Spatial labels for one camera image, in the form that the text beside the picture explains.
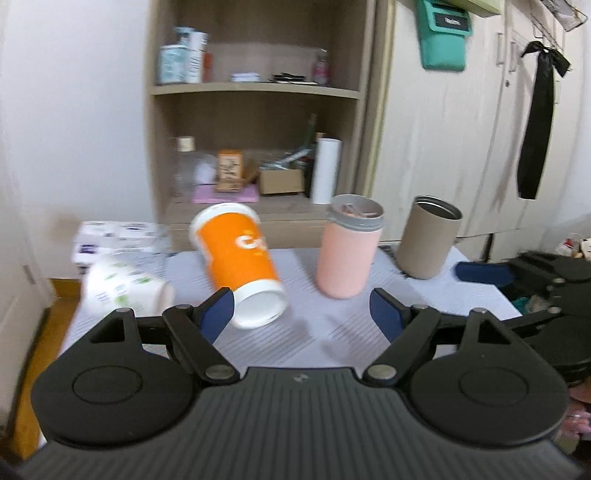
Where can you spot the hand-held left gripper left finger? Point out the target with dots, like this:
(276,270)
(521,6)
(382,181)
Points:
(217,314)

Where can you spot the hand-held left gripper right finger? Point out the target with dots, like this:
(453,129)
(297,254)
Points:
(383,314)

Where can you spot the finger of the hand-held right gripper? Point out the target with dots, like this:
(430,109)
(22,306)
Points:
(485,273)
(549,317)

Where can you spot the orange paper cup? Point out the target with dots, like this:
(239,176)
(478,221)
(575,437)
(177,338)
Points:
(240,256)

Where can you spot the white green-print paper cup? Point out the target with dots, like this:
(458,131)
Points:
(122,286)

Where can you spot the pink cloth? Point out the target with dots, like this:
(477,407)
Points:
(577,415)

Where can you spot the beige tumbler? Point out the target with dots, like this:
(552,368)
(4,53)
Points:
(427,240)

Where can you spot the pink tumbler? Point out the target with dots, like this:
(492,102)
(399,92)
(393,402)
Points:
(348,251)

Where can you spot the white printed paper sheet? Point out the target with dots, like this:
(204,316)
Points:
(304,332)

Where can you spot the pink mat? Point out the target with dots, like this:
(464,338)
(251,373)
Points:
(226,194)

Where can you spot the white blue tissue pack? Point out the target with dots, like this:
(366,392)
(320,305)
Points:
(120,240)

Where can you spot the beige wardrobe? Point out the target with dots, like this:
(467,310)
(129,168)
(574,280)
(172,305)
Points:
(475,129)

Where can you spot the orange carton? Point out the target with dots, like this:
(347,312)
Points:
(230,170)

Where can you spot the cardboard box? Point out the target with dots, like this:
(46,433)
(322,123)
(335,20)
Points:
(281,182)

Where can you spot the clear bottle beige cap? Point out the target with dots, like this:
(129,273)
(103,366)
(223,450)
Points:
(185,166)

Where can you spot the white paper roll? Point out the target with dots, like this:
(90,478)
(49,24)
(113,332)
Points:
(325,170)

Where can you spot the black ribbon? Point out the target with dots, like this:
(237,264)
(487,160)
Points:
(538,120)

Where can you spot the dark glass bottle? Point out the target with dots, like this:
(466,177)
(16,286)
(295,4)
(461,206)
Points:
(311,138)

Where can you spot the wooden shelf unit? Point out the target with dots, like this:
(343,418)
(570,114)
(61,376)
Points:
(263,115)

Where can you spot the teal hanging bag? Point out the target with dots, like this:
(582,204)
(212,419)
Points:
(443,39)

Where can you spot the white flat case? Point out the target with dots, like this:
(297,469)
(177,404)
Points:
(244,76)

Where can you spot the black flat items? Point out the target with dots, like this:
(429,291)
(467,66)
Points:
(293,78)

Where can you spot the small pink bottle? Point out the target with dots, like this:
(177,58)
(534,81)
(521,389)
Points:
(321,69)

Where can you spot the teal patterned bottle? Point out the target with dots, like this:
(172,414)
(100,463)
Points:
(173,62)

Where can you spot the white box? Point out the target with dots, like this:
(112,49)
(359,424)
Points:
(196,57)

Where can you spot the green box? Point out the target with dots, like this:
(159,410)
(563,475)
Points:
(475,5)

